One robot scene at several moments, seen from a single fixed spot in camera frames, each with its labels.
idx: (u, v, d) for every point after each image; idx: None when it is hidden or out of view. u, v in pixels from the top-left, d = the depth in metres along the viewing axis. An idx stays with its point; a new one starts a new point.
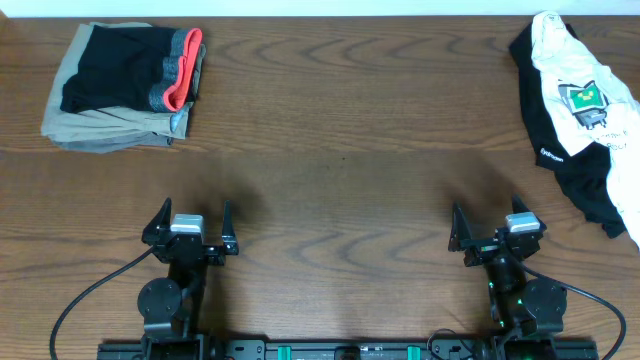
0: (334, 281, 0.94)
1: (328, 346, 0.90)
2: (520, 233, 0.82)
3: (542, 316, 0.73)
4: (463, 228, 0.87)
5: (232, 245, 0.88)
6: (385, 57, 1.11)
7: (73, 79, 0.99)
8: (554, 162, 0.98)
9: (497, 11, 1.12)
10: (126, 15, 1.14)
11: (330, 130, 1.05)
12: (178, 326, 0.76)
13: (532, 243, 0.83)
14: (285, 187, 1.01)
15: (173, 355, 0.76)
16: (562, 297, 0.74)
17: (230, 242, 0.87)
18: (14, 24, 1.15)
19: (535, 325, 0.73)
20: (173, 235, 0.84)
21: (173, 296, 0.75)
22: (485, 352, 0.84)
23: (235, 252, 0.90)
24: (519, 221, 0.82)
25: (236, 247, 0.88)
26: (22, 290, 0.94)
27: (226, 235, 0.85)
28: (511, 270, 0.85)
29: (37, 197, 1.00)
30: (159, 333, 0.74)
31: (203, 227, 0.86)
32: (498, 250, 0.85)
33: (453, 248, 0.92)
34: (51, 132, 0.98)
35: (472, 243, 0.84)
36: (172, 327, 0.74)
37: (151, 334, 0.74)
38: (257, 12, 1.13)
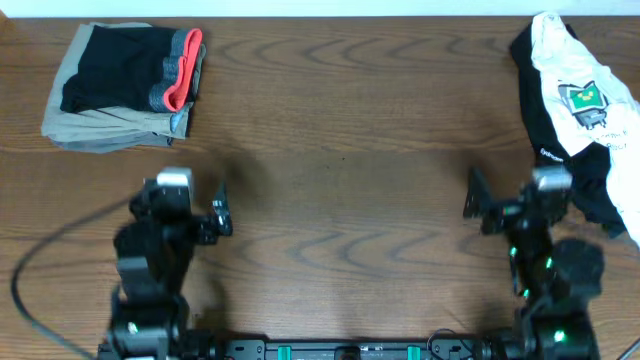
0: (335, 281, 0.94)
1: (328, 346, 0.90)
2: (550, 188, 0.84)
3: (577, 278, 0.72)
4: (482, 188, 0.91)
5: (225, 215, 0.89)
6: (385, 57, 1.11)
7: (73, 79, 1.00)
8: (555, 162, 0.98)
9: (497, 12, 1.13)
10: (126, 15, 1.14)
11: (330, 130, 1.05)
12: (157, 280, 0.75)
13: (560, 199, 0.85)
14: (285, 187, 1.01)
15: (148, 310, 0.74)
16: (596, 257, 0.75)
17: (222, 214, 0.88)
18: (15, 24, 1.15)
19: (567, 289, 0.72)
20: (158, 187, 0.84)
21: (151, 236, 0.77)
22: (486, 351, 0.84)
23: (227, 226, 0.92)
24: (549, 176, 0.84)
25: (228, 219, 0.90)
26: (21, 290, 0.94)
27: (216, 203, 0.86)
28: (533, 233, 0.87)
29: (37, 197, 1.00)
30: (137, 281, 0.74)
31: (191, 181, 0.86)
32: (522, 212, 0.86)
33: (470, 213, 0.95)
34: (51, 132, 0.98)
35: (491, 203, 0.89)
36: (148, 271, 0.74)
37: (128, 279, 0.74)
38: (257, 12, 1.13)
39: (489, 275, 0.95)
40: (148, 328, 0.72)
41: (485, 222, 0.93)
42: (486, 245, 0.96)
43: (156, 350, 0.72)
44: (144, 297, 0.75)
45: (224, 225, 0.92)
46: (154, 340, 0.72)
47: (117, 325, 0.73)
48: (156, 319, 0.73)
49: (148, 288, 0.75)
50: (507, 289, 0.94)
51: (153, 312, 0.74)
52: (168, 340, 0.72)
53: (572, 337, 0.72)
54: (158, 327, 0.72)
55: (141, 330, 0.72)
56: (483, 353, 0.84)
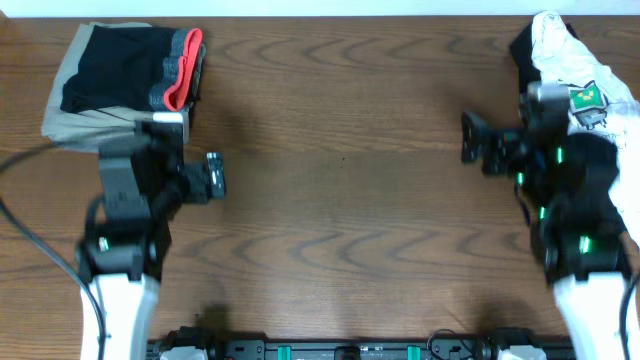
0: (335, 281, 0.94)
1: (327, 346, 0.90)
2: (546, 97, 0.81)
3: (593, 177, 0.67)
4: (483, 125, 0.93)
5: (219, 171, 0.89)
6: (385, 56, 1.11)
7: (73, 79, 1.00)
8: None
9: (497, 12, 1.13)
10: (126, 15, 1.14)
11: (330, 130, 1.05)
12: (144, 190, 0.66)
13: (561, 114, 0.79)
14: (285, 187, 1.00)
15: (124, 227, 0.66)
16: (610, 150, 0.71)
17: (215, 164, 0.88)
18: (15, 24, 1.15)
19: (586, 176, 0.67)
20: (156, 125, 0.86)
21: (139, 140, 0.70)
22: (486, 351, 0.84)
23: (220, 186, 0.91)
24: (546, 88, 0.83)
25: (222, 175, 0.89)
26: (22, 290, 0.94)
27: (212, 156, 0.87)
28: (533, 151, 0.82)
29: (37, 197, 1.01)
30: (119, 187, 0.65)
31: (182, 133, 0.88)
32: (521, 137, 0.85)
33: (469, 153, 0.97)
34: (51, 132, 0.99)
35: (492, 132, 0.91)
36: (136, 181, 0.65)
37: (110, 184, 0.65)
38: (258, 12, 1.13)
39: (489, 275, 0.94)
40: (119, 247, 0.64)
41: (490, 158, 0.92)
42: (486, 245, 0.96)
43: (126, 271, 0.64)
44: (124, 211, 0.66)
45: (218, 185, 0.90)
46: (126, 261, 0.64)
47: (88, 238, 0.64)
48: (134, 235, 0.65)
49: (131, 199, 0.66)
50: (507, 289, 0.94)
51: (132, 228, 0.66)
52: (142, 261, 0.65)
53: (600, 244, 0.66)
54: (134, 247, 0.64)
55: (113, 246, 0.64)
56: (482, 353, 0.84)
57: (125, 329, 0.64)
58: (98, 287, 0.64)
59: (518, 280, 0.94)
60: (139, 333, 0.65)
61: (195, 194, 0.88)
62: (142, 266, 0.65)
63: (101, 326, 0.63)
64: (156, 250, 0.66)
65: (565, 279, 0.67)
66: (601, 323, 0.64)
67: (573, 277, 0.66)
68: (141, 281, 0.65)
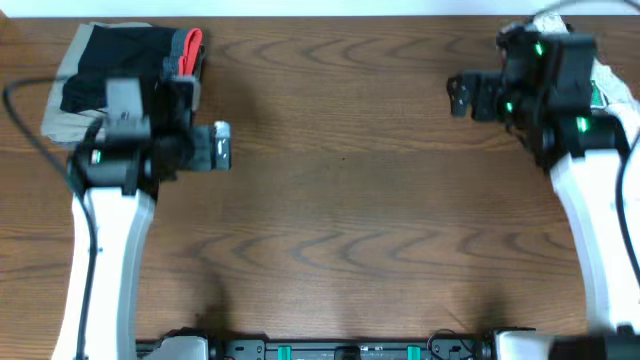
0: (334, 280, 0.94)
1: (328, 346, 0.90)
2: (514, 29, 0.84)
3: (578, 65, 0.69)
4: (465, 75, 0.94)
5: (225, 142, 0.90)
6: (385, 56, 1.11)
7: (73, 79, 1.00)
8: None
9: (497, 11, 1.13)
10: (126, 15, 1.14)
11: (330, 130, 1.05)
12: (146, 109, 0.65)
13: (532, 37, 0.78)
14: (285, 187, 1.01)
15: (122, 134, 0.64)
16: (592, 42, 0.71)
17: (223, 136, 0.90)
18: (15, 24, 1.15)
19: (565, 52, 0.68)
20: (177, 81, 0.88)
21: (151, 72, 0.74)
22: (486, 350, 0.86)
23: (225, 157, 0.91)
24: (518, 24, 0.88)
25: (228, 145, 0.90)
26: (22, 290, 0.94)
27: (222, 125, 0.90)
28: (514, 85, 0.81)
29: (37, 196, 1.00)
30: (121, 106, 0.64)
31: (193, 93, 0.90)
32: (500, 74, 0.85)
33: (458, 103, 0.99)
34: (51, 132, 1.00)
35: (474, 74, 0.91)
36: (140, 98, 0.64)
37: (111, 102, 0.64)
38: (258, 12, 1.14)
39: (489, 275, 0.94)
40: (114, 163, 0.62)
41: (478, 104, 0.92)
42: (486, 245, 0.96)
43: (119, 186, 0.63)
44: (118, 130, 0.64)
45: (223, 156, 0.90)
46: (120, 175, 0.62)
47: (83, 152, 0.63)
48: (129, 150, 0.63)
49: (131, 119, 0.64)
50: (507, 289, 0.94)
51: (127, 145, 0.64)
52: (136, 176, 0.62)
53: (594, 124, 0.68)
54: (128, 162, 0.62)
55: (107, 160, 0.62)
56: (482, 353, 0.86)
57: (118, 240, 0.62)
58: (90, 200, 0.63)
59: (518, 280, 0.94)
60: (131, 250, 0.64)
61: (196, 161, 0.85)
62: (135, 181, 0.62)
63: (92, 237, 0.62)
64: (151, 168, 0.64)
65: (560, 163, 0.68)
66: (599, 195, 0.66)
67: (569, 156, 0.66)
68: (135, 196, 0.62)
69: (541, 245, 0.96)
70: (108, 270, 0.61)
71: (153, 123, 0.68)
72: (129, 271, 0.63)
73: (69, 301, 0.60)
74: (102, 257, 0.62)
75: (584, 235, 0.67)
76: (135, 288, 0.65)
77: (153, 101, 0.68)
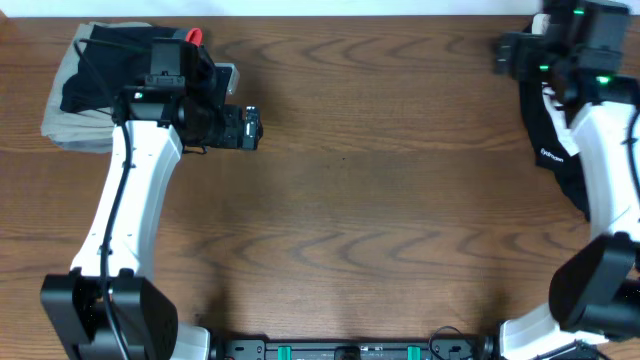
0: (335, 281, 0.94)
1: (328, 346, 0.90)
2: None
3: (613, 34, 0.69)
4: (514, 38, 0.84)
5: (254, 123, 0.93)
6: (385, 56, 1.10)
7: (73, 79, 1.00)
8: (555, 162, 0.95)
9: (497, 11, 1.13)
10: (126, 15, 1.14)
11: (330, 130, 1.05)
12: (185, 72, 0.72)
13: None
14: (285, 187, 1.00)
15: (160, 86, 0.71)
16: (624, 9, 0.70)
17: (251, 116, 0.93)
18: (16, 24, 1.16)
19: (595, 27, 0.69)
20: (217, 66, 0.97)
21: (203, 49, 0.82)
22: (489, 345, 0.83)
23: (251, 138, 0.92)
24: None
25: (256, 127, 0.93)
26: (22, 290, 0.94)
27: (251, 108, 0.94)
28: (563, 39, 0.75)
29: (37, 196, 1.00)
30: (164, 66, 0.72)
31: (233, 78, 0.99)
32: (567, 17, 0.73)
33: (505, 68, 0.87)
34: (51, 132, 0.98)
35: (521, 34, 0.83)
36: (180, 59, 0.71)
37: (155, 60, 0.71)
38: (258, 12, 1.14)
39: (489, 275, 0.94)
40: (152, 103, 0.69)
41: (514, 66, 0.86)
42: (486, 245, 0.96)
43: (155, 119, 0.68)
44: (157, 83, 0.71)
45: (249, 136, 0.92)
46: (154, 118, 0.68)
47: (125, 90, 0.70)
48: (165, 97, 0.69)
49: (171, 76, 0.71)
50: (507, 289, 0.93)
51: (165, 92, 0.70)
52: (170, 116, 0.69)
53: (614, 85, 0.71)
54: (165, 104, 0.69)
55: (146, 99, 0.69)
56: (484, 347, 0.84)
57: (149, 162, 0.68)
58: (131, 127, 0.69)
59: (519, 281, 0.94)
60: (159, 175, 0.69)
61: (225, 138, 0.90)
62: (169, 119, 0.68)
63: (128, 154, 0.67)
64: (184, 115, 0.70)
65: (579, 112, 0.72)
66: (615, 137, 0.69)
67: (587, 103, 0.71)
68: (169, 129, 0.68)
69: (541, 245, 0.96)
70: (138, 184, 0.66)
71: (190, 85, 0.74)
72: (154, 193, 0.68)
73: (102, 203, 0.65)
74: (134, 173, 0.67)
75: (597, 169, 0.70)
76: (156, 213, 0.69)
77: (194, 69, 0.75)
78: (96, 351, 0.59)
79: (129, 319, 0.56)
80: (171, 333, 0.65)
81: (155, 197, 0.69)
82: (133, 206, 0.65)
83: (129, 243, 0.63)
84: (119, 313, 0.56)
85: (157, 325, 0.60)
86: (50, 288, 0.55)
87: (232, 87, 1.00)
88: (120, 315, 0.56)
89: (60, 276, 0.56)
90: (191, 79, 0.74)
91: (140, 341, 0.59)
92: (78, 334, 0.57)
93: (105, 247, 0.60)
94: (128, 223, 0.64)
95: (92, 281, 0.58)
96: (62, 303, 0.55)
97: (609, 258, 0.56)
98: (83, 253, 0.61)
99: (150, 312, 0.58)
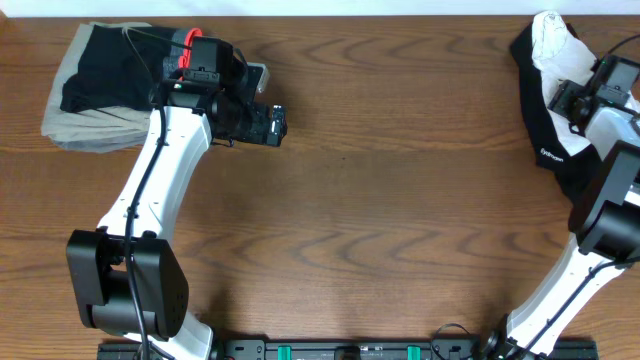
0: (335, 280, 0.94)
1: (328, 346, 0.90)
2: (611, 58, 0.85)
3: (624, 75, 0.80)
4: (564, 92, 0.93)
5: (279, 122, 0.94)
6: (385, 56, 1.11)
7: (72, 79, 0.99)
8: (554, 162, 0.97)
9: (496, 11, 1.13)
10: (127, 15, 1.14)
11: (330, 130, 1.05)
12: (220, 70, 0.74)
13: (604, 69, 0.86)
14: (285, 187, 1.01)
15: (194, 82, 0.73)
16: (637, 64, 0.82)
17: (277, 116, 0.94)
18: (16, 24, 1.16)
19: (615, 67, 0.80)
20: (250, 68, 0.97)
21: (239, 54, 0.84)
22: (494, 340, 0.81)
23: (276, 135, 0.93)
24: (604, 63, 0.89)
25: (281, 125, 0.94)
26: (22, 290, 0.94)
27: (277, 107, 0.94)
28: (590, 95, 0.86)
29: (37, 196, 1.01)
30: (202, 62, 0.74)
31: (263, 78, 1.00)
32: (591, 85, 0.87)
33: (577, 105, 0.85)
34: (51, 132, 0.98)
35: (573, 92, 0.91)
36: (217, 57, 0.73)
37: (194, 56, 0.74)
38: (258, 12, 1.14)
39: (488, 276, 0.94)
40: (190, 94, 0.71)
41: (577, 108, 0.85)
42: (486, 245, 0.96)
43: (190, 107, 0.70)
44: (196, 78, 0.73)
45: (274, 133, 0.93)
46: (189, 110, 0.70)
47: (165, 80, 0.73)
48: (202, 90, 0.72)
49: (207, 72, 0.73)
50: (507, 289, 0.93)
51: (202, 87, 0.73)
52: (204, 108, 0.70)
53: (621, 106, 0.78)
54: (201, 96, 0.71)
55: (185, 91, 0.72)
56: (488, 341, 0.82)
57: (181, 144, 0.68)
58: (168, 111, 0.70)
59: (519, 281, 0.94)
60: (189, 156, 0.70)
61: (251, 134, 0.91)
62: (205, 107, 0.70)
63: (162, 132, 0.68)
64: (216, 109, 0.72)
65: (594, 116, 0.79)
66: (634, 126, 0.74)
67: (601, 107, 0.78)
68: (203, 116, 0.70)
69: (541, 245, 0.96)
70: (169, 161, 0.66)
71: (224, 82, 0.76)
72: (184, 170, 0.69)
73: (132, 173, 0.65)
74: (166, 150, 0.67)
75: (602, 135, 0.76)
76: (182, 193, 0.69)
77: (228, 67, 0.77)
78: (108, 316, 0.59)
79: (147, 281, 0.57)
80: (182, 308, 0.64)
81: (182, 177, 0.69)
82: (162, 178, 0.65)
83: (155, 210, 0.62)
84: (139, 275, 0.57)
85: (172, 295, 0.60)
86: (75, 243, 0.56)
87: (263, 84, 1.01)
88: (139, 277, 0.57)
89: (86, 234, 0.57)
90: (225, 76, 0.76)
91: (154, 308, 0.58)
92: (95, 294, 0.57)
93: (132, 209, 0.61)
94: (156, 192, 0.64)
95: (116, 242, 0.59)
96: (85, 258, 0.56)
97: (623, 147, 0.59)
98: (110, 215, 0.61)
99: (168, 276, 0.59)
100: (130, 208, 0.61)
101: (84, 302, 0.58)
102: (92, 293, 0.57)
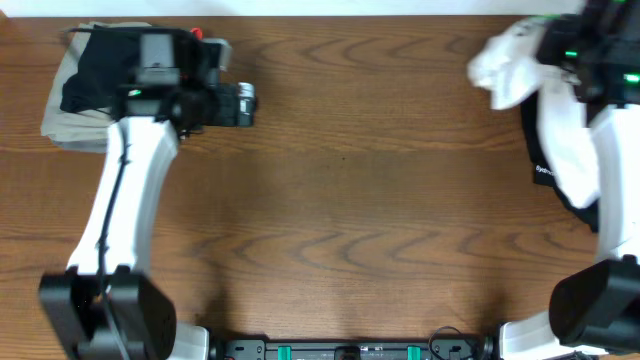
0: (335, 281, 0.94)
1: (328, 346, 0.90)
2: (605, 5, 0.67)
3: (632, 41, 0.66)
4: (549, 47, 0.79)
5: (248, 101, 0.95)
6: (385, 56, 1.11)
7: (72, 79, 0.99)
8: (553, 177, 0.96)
9: (497, 12, 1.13)
10: (126, 15, 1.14)
11: (330, 130, 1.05)
12: (177, 63, 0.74)
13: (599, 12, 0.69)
14: (285, 187, 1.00)
15: (149, 84, 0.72)
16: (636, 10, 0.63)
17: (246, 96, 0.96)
18: (15, 24, 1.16)
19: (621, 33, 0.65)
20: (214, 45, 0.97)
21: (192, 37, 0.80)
22: (491, 347, 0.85)
23: (247, 114, 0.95)
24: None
25: (250, 104, 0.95)
26: (22, 290, 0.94)
27: (246, 85, 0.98)
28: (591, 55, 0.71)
29: (37, 196, 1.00)
30: (157, 59, 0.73)
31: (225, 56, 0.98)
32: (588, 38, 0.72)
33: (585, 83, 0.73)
34: (51, 132, 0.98)
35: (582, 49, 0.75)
36: (171, 53, 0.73)
37: (148, 56, 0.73)
38: (258, 12, 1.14)
39: (488, 276, 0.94)
40: (149, 99, 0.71)
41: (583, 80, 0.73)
42: (486, 245, 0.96)
43: (151, 114, 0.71)
44: (152, 79, 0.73)
45: (245, 113, 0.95)
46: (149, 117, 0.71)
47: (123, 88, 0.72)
48: (160, 92, 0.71)
49: (163, 69, 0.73)
50: (507, 289, 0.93)
51: (159, 87, 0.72)
52: (167, 112, 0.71)
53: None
54: (160, 100, 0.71)
55: (142, 96, 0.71)
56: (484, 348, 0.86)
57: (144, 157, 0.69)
58: (127, 124, 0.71)
59: (518, 281, 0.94)
60: (155, 169, 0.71)
61: (223, 118, 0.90)
62: (166, 113, 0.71)
63: (124, 150, 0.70)
64: (179, 110, 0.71)
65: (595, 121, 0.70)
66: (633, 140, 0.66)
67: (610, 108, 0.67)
68: (164, 124, 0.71)
69: (541, 245, 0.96)
70: (134, 178, 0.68)
71: (183, 75, 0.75)
72: (151, 185, 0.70)
73: (99, 198, 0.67)
74: (130, 167, 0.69)
75: (611, 177, 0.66)
76: (152, 208, 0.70)
77: (187, 59, 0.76)
78: (93, 350, 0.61)
79: (126, 315, 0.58)
80: (169, 328, 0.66)
81: (150, 194, 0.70)
82: (129, 200, 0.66)
83: (124, 238, 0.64)
84: (117, 309, 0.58)
85: (155, 322, 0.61)
86: (47, 287, 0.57)
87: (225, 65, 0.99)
88: (118, 312, 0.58)
89: (58, 275, 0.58)
90: (186, 70, 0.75)
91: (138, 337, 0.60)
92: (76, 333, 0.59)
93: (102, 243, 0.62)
94: (125, 219, 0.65)
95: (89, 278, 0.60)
96: (60, 302, 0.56)
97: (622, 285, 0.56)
98: (82, 251, 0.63)
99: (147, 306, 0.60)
100: (100, 242, 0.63)
101: (68, 342, 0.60)
102: (75, 330, 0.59)
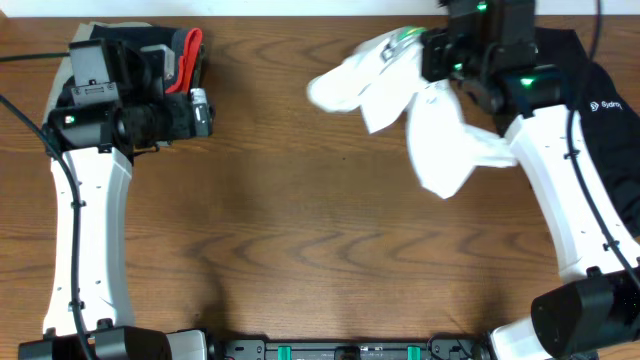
0: (335, 281, 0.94)
1: (328, 346, 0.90)
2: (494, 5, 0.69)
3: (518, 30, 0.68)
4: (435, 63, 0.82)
5: (203, 107, 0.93)
6: None
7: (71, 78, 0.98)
8: None
9: None
10: (127, 15, 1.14)
11: (330, 130, 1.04)
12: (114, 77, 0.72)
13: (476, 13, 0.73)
14: (285, 187, 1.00)
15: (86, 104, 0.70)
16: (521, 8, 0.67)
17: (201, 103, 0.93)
18: (15, 24, 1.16)
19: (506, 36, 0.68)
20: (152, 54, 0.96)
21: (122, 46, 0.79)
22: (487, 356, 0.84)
23: (205, 123, 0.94)
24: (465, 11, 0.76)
25: (205, 110, 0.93)
26: (22, 290, 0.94)
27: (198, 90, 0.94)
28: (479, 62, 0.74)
29: (37, 196, 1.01)
30: (89, 75, 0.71)
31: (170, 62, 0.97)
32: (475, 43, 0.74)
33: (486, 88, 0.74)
34: None
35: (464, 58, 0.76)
36: (107, 67, 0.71)
37: (80, 73, 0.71)
38: (257, 11, 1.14)
39: (488, 275, 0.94)
40: (89, 123, 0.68)
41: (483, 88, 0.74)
42: (486, 245, 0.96)
43: (95, 141, 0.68)
44: (91, 97, 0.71)
45: (202, 122, 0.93)
46: (94, 137, 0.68)
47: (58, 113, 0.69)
48: (101, 109, 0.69)
49: (100, 84, 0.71)
50: (507, 289, 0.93)
51: (100, 104, 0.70)
52: (111, 133, 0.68)
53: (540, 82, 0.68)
54: (101, 121, 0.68)
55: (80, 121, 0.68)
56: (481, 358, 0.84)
57: (97, 195, 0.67)
58: (69, 158, 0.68)
59: (518, 281, 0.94)
60: (114, 205, 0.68)
61: (177, 128, 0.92)
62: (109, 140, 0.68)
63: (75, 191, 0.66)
64: (123, 126, 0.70)
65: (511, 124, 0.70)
66: (548, 131, 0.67)
67: (520, 115, 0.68)
68: (111, 150, 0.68)
69: (541, 245, 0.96)
70: (91, 221, 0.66)
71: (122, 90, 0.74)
72: (113, 222, 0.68)
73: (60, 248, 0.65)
74: (85, 209, 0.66)
75: (547, 192, 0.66)
76: (121, 252, 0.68)
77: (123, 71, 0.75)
78: None
79: None
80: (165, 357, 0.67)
81: (115, 234, 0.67)
82: (92, 248, 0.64)
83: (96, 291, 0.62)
84: None
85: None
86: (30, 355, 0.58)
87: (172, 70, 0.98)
88: None
89: (37, 342, 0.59)
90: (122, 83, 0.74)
91: None
92: None
93: (75, 302, 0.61)
94: (93, 270, 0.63)
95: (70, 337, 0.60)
96: None
97: (588, 305, 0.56)
98: (55, 312, 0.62)
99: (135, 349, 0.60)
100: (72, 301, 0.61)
101: None
102: None
